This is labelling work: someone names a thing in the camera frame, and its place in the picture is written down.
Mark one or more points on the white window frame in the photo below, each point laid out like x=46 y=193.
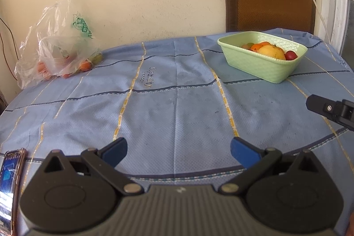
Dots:
x=338 y=3

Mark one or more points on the large yellow citrus fruit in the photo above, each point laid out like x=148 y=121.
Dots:
x=272 y=53

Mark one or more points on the light green plastic basket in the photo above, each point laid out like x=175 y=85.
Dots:
x=257 y=68

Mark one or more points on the small green fruit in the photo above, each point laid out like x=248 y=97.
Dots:
x=98 y=58

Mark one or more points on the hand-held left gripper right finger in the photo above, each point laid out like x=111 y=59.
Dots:
x=243 y=154

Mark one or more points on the orange mandarin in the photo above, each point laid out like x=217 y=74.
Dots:
x=256 y=47
x=85 y=66
x=43 y=68
x=265 y=43

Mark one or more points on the small red fruit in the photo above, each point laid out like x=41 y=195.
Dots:
x=290 y=55

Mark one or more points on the smartphone with gold case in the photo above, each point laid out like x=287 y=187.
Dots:
x=9 y=183

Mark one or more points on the blue checked tablecloth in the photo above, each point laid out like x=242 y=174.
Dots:
x=177 y=103

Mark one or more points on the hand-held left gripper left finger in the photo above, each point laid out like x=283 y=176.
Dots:
x=116 y=151

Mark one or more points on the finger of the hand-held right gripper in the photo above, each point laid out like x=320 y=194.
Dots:
x=326 y=108

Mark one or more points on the clear plastic bag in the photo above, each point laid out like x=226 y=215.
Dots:
x=60 y=31

